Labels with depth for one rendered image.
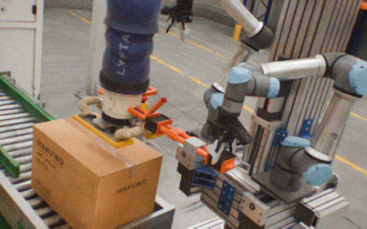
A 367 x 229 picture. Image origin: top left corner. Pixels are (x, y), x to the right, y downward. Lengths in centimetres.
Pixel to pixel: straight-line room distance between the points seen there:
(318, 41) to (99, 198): 122
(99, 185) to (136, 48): 64
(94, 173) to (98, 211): 19
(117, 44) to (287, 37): 82
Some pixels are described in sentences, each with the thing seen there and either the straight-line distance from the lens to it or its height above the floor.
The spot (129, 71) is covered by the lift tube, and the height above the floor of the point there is 143.
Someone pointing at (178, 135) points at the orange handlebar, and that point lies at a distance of 161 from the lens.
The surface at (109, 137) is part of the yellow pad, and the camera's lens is 177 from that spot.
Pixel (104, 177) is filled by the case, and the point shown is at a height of 94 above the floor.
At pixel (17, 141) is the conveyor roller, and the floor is 53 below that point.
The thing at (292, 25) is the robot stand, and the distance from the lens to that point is 200.
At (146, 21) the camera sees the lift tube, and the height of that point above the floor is 165.
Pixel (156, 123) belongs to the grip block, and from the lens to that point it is 165.
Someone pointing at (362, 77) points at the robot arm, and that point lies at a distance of 161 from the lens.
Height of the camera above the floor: 194
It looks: 23 degrees down
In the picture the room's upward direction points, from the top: 11 degrees clockwise
